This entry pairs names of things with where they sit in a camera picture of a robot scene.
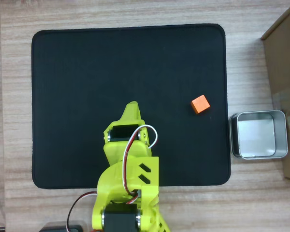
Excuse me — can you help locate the orange cube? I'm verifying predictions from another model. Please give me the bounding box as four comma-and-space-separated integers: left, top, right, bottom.
190, 94, 211, 115

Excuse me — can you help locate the square metal tin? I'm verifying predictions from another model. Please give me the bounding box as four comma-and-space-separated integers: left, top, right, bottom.
235, 110, 288, 160

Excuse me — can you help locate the black rectangular mat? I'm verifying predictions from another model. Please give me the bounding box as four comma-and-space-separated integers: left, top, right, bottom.
31, 23, 232, 190

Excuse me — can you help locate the black plastic device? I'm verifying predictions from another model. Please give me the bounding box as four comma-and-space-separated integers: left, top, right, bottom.
38, 221, 88, 232

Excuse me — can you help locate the brown cardboard box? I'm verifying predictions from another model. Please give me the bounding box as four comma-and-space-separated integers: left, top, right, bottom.
261, 2, 290, 183

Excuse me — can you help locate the white red black servo cable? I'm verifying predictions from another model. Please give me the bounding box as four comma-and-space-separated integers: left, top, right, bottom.
67, 191, 98, 227
122, 125, 159, 203

